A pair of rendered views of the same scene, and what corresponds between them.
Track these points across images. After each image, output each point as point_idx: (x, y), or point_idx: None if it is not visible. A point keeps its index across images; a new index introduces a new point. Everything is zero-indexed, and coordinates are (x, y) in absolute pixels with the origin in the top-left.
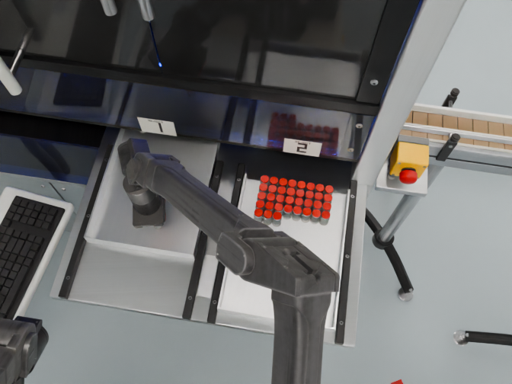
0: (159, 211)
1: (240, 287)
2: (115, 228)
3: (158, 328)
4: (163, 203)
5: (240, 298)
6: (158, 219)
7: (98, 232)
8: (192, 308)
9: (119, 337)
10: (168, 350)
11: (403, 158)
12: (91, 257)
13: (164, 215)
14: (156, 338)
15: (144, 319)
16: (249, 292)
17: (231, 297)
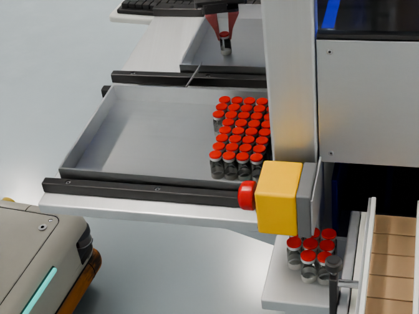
0: (209, 0)
1: (139, 111)
2: (226, 29)
3: (227, 293)
4: (221, 3)
5: (126, 112)
6: (199, 0)
7: (221, 21)
8: (122, 78)
9: (219, 256)
10: (198, 305)
11: (267, 165)
12: (194, 22)
13: (209, 11)
14: (214, 292)
15: (239, 278)
16: (132, 118)
17: (129, 106)
